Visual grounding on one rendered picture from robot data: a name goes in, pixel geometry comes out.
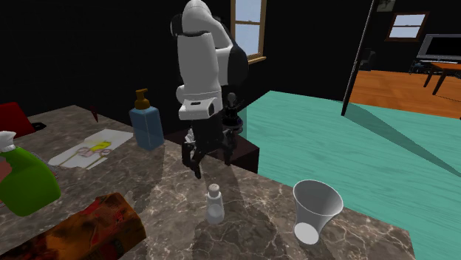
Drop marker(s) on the wooden table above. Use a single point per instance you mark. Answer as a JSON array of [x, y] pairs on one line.
[[448, 67]]

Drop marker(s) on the tall wood framed window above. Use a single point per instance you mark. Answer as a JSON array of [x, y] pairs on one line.
[[248, 32]]

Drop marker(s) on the blue soap dispenser brown pump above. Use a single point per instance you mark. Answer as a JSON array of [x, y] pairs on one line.
[[147, 126]]

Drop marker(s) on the orange red box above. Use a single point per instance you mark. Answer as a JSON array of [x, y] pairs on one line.
[[86, 230]]

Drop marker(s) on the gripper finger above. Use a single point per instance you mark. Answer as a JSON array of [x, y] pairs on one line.
[[196, 162], [229, 147]]

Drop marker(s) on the small black object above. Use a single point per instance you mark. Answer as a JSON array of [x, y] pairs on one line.
[[39, 126]]

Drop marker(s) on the grey framed television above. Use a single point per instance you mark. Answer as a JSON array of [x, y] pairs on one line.
[[441, 46]]

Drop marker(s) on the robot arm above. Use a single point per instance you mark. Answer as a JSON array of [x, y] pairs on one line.
[[198, 64]]

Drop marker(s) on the white flared cup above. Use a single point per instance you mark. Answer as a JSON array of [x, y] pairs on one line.
[[317, 205]]

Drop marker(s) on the white sheet with drawing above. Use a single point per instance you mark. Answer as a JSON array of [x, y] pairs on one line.
[[108, 138]]

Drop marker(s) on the white salt shaker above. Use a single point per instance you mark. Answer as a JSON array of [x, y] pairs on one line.
[[215, 207]]

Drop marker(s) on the small dark red object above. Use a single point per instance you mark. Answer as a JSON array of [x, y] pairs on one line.
[[94, 113]]

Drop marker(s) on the small wood framed window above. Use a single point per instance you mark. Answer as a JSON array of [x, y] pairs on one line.
[[407, 26]]

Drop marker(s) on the dark chair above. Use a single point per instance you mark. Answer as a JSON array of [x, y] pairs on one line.
[[368, 59]]

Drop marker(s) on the wall picture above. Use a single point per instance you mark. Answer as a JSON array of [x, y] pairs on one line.
[[385, 5]]

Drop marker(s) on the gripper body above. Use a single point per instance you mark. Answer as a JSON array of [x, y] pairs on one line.
[[207, 133]]

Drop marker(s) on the green spray bottle white cap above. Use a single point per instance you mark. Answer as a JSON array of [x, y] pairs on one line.
[[28, 183]]

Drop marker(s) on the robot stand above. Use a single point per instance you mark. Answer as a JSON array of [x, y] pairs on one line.
[[245, 155]]

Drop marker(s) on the red flat object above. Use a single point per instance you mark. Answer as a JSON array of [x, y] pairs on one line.
[[12, 118]]

